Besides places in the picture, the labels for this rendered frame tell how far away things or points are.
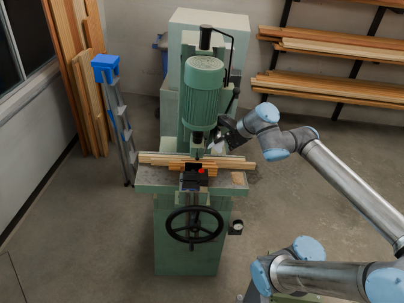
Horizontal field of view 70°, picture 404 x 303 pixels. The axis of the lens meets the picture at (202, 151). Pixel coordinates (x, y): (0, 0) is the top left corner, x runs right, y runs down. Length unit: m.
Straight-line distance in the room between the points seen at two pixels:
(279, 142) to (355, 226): 1.97
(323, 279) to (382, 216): 0.27
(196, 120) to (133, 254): 1.31
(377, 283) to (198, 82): 0.93
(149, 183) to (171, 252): 0.62
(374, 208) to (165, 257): 1.39
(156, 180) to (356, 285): 1.01
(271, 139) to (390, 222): 0.44
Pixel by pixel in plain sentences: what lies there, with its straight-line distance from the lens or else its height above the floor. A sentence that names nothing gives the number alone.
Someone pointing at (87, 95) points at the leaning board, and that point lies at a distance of 2.81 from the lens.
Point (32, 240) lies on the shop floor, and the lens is 2.61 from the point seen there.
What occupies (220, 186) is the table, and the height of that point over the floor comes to 0.90.
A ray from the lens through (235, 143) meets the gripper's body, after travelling 1.26.
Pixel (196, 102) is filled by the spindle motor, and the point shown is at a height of 1.35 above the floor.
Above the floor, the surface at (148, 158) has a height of 0.93.
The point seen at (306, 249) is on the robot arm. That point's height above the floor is 0.90.
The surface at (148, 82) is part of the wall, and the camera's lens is 4.11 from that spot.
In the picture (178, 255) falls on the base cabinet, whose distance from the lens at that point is 2.02.
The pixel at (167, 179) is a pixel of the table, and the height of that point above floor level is 0.90.
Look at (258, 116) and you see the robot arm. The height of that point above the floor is 1.44.
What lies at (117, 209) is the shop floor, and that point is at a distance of 2.63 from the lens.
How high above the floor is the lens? 1.99
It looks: 38 degrees down
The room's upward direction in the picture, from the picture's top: 7 degrees clockwise
